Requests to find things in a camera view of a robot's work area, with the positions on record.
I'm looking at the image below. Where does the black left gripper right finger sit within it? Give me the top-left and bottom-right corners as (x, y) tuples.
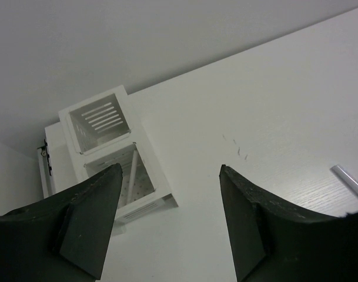
(219, 165), (358, 281)

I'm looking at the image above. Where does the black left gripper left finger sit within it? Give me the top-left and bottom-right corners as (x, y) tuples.
(0, 164), (123, 281)

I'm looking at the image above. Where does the white makeup pencil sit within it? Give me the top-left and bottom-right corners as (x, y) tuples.
(126, 149), (138, 204)

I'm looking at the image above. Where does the light blue makeup pen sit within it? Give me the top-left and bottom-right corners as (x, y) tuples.
(330, 165), (358, 198)

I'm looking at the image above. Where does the white slotted organizer box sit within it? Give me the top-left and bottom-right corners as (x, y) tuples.
(45, 86), (178, 235)

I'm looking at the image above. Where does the aluminium frame rail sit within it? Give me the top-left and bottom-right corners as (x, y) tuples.
(37, 139), (53, 198)

